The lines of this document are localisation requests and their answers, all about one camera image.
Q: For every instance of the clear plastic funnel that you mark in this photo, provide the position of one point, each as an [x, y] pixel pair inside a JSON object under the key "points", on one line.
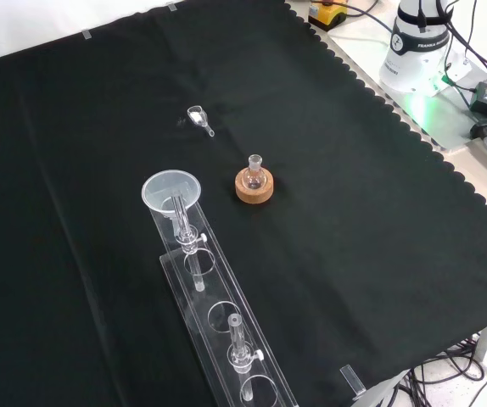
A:
{"points": [[154, 188]]}

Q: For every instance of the clear acrylic funnel stand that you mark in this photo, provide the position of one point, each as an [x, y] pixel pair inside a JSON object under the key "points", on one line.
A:
{"points": [[223, 276]]}

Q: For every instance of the glass round-bottom flask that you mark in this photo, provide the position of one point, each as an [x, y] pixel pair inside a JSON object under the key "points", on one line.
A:
{"points": [[255, 180]]}

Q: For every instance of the black bench cloth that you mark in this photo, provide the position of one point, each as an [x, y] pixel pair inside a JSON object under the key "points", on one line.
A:
{"points": [[354, 220]]}

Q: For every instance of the yellow stop button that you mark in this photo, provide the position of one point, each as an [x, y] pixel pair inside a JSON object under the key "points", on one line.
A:
{"points": [[326, 15]]}

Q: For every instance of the clear plastic cloth clip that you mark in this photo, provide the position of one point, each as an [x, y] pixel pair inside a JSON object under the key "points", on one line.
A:
{"points": [[354, 381]]}

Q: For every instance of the clear tape strip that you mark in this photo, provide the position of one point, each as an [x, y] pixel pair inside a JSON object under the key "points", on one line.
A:
{"points": [[171, 6], [86, 35]]}

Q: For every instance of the grey metal mounting plate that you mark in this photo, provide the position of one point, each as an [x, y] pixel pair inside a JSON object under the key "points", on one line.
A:
{"points": [[438, 124]]}

